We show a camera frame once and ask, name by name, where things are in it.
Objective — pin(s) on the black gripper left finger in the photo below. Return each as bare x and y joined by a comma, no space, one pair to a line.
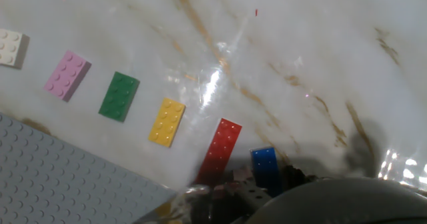
248,190

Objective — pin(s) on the green Lego brick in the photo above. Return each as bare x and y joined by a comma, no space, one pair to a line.
118,97

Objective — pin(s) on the white Lego brick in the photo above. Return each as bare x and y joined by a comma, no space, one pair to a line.
10,47

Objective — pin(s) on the pink Lego brick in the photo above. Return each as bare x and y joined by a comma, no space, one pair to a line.
65,75

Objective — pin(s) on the marble pattern table sheet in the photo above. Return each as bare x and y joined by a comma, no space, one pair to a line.
300,50

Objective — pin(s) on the red Lego brick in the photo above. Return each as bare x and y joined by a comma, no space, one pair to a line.
220,150

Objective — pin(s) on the blue Lego brick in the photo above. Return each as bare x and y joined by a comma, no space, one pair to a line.
265,167

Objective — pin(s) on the grey Lego baseplate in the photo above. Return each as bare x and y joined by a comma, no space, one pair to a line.
60,177

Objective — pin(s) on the yellow Lego brick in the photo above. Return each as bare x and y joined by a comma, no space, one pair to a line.
166,122

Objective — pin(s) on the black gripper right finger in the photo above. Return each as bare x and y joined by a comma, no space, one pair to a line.
293,175

